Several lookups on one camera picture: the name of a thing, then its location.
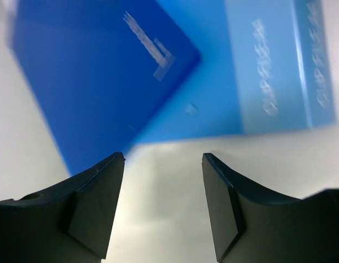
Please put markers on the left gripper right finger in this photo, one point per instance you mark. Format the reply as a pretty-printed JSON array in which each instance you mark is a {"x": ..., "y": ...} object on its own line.
[{"x": 252, "y": 223}]

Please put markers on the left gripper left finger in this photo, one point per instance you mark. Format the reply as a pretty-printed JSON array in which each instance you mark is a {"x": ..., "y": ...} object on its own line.
[{"x": 70, "y": 221}]

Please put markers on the blue plastic folder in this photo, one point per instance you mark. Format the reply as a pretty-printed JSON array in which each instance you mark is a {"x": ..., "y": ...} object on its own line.
[{"x": 100, "y": 70}]

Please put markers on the light blue notebook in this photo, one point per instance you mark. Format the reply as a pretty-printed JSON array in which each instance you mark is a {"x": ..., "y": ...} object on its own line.
[{"x": 264, "y": 69}]

